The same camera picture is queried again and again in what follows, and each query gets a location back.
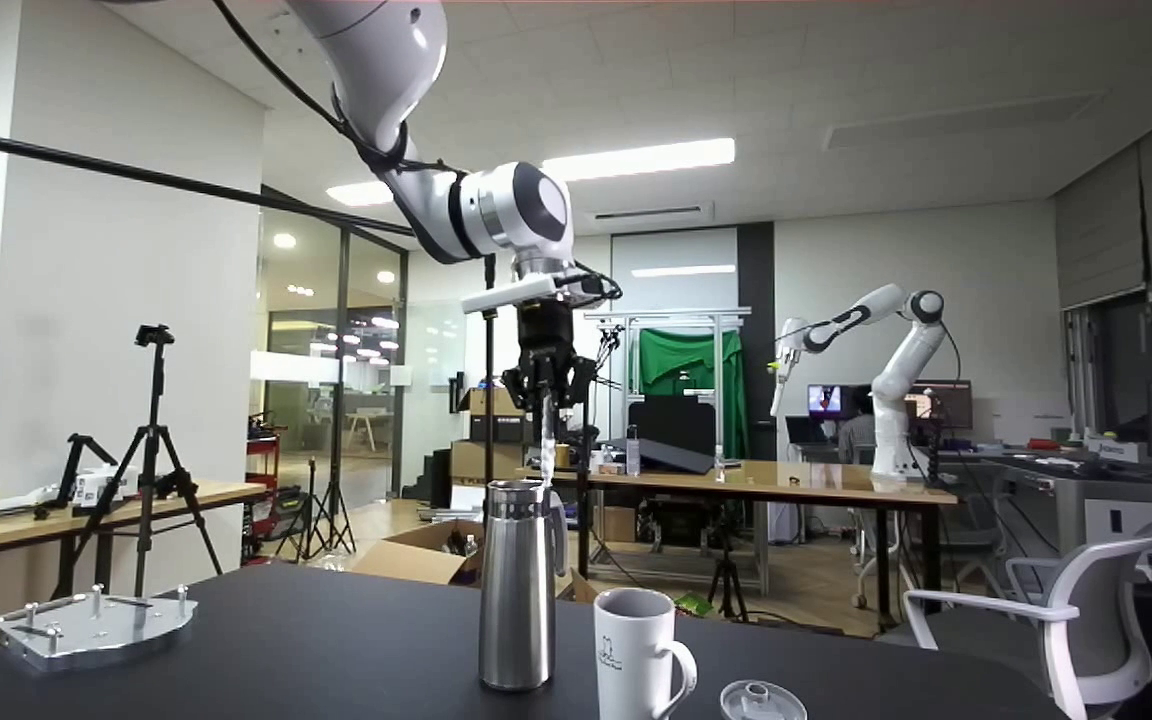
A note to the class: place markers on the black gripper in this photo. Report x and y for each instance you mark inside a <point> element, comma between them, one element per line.
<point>544,341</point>

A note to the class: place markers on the white stirring stick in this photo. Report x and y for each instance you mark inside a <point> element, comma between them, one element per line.
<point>543,455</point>

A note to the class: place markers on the silver metal flask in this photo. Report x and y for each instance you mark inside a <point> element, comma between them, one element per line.
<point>518,594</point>

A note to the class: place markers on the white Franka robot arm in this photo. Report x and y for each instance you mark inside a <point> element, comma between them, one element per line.
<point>496,212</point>

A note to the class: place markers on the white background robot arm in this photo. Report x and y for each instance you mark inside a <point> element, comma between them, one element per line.
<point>896,387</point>

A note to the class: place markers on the black vertical stand pole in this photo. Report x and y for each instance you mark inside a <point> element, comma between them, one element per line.
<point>485,425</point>

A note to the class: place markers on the green screen backdrop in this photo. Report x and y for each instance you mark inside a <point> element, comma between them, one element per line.
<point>683,364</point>

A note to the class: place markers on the cardboard box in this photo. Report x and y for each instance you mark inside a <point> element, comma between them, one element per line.
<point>419,559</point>

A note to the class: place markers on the wooden table with black legs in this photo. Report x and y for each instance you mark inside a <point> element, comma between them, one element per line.
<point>789,483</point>

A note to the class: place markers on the white ceramic mug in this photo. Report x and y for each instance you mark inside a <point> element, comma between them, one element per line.
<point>635,660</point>

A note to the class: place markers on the clear glass lid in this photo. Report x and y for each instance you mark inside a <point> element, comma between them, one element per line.
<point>761,702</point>

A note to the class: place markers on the black horizontal boom pole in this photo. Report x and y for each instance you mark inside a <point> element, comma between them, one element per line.
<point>138,168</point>

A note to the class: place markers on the small black tripod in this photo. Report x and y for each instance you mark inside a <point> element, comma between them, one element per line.
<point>69,467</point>

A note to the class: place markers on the clear acrylic tray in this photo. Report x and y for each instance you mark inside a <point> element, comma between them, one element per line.
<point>88,631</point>

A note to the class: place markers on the long wooden bench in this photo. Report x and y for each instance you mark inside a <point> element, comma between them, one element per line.
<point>18,528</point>

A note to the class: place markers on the white office chair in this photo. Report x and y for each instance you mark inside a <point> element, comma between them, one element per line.
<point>1096,600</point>

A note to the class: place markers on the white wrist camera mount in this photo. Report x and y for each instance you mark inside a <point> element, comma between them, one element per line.
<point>538,290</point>

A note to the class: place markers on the tall black camera tripod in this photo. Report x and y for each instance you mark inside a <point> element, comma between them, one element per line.
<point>151,455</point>

